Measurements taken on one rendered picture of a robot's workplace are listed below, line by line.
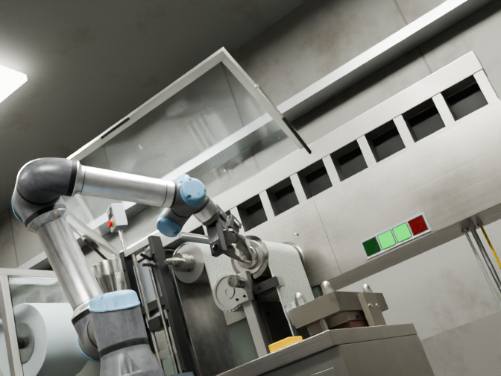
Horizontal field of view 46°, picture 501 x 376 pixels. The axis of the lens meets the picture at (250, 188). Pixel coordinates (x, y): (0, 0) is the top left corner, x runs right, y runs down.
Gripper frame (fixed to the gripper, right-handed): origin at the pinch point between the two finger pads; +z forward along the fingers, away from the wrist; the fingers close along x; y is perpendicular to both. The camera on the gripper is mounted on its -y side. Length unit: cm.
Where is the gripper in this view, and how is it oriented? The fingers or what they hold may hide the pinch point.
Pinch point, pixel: (247, 259)
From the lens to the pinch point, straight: 194.6
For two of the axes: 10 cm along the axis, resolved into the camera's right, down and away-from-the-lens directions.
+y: 1.2, -5.7, 8.1
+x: -7.9, 4.4, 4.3
